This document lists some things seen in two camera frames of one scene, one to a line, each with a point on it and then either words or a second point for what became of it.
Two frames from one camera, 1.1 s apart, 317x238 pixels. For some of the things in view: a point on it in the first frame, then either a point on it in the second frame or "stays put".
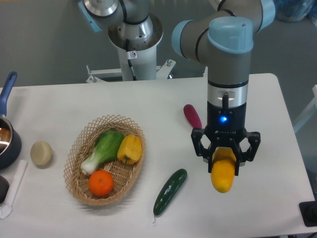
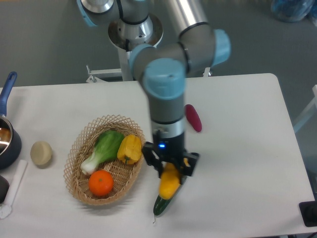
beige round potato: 41,154 stays put
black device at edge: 308,212 stays put
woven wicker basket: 103,158 stays put
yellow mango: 223,168 to 170,181
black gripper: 226,126 to 171,149
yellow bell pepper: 130,149 stays put
